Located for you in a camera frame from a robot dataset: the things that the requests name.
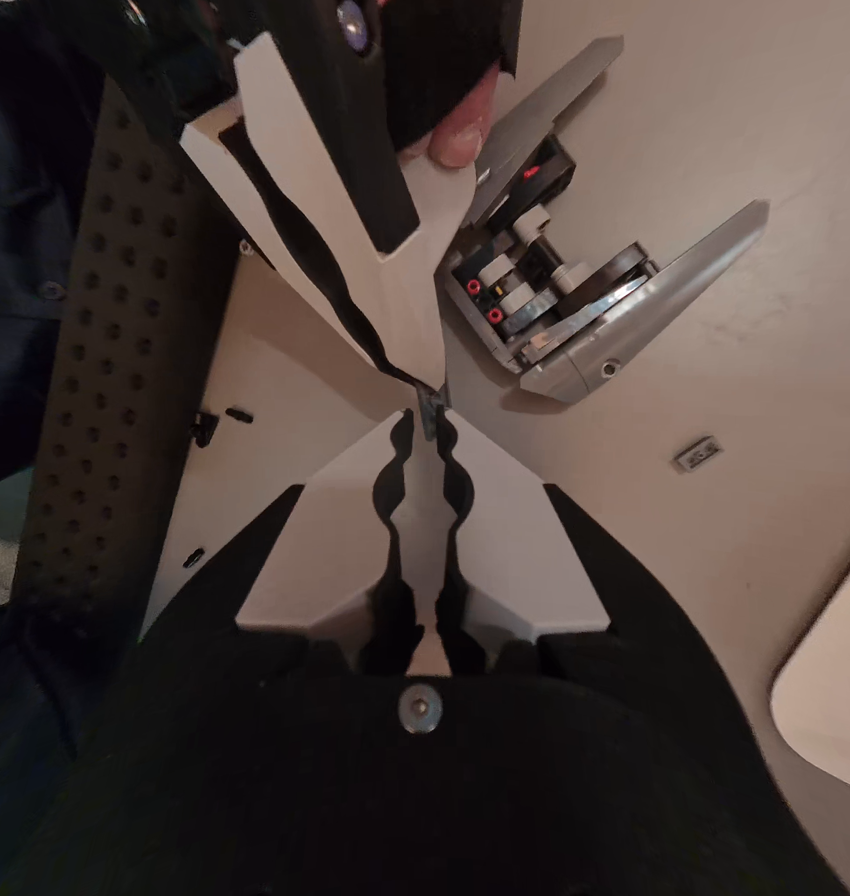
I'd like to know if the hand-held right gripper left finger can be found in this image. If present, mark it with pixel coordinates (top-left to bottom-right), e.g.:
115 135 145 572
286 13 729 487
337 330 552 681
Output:
236 409 426 673

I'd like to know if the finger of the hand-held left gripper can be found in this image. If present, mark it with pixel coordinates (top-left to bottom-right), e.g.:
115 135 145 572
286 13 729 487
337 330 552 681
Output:
234 31 476 388
180 101 429 389

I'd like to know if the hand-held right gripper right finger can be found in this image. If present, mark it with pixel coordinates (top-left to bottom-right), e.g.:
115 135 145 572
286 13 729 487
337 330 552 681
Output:
435 409 611 673

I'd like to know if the grey orange-striped lego tile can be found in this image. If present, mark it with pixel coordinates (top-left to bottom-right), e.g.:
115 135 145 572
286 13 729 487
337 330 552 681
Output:
416 381 454 443

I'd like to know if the grey black lego technic model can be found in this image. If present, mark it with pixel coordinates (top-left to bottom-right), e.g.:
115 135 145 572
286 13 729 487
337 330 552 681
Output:
435 35 772 406

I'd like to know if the small grey lego plate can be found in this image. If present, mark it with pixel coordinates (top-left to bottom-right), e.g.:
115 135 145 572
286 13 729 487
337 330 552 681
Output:
673 435 724 475

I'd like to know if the person's left hand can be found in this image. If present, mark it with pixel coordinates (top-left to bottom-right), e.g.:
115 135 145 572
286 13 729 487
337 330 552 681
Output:
428 66 501 169

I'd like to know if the black perforated foam mat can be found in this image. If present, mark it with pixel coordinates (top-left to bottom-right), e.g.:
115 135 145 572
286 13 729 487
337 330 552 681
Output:
8 73 242 641

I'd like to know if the white base book stand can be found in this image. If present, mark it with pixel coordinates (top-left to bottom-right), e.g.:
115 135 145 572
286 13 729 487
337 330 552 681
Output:
770 535 850 799

